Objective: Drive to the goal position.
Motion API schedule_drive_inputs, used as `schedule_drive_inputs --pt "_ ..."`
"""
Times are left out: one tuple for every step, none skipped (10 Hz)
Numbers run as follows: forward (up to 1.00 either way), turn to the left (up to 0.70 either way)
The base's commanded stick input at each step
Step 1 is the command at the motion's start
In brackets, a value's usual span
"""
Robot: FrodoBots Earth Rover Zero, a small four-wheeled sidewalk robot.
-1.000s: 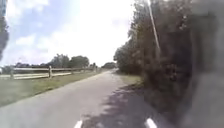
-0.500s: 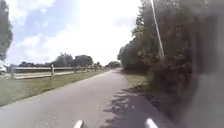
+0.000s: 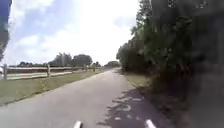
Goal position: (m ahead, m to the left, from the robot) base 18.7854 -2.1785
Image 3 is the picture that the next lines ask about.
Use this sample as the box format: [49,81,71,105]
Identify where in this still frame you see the grass verge beside wood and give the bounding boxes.
[122,71,188,128]

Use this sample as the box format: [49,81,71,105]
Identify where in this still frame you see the distant trees behind fence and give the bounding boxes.
[16,52,122,69]

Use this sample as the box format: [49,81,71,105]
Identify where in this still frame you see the grey asphalt path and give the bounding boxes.
[0,68,178,128]

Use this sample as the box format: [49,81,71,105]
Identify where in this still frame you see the row of dense trees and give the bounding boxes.
[115,0,224,128]

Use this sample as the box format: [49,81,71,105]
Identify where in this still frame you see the robot's own part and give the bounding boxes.
[144,119,157,128]
[72,120,83,128]

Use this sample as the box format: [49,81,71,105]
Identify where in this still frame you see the grass verge beside fence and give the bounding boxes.
[0,70,103,107]

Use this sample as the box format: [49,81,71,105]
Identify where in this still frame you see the wooden rail fence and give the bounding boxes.
[0,63,101,81]

